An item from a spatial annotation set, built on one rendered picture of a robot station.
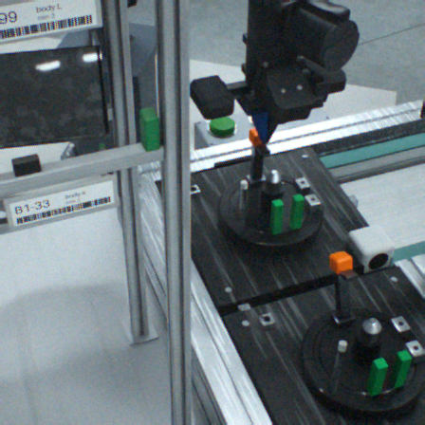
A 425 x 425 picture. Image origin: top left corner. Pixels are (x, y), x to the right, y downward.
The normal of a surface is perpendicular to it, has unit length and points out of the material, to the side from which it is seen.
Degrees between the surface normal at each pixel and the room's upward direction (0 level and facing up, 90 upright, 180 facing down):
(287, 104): 19
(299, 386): 0
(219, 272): 0
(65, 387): 0
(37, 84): 65
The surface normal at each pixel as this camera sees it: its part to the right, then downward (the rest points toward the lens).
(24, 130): 0.17, 0.31
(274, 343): 0.01, -0.73
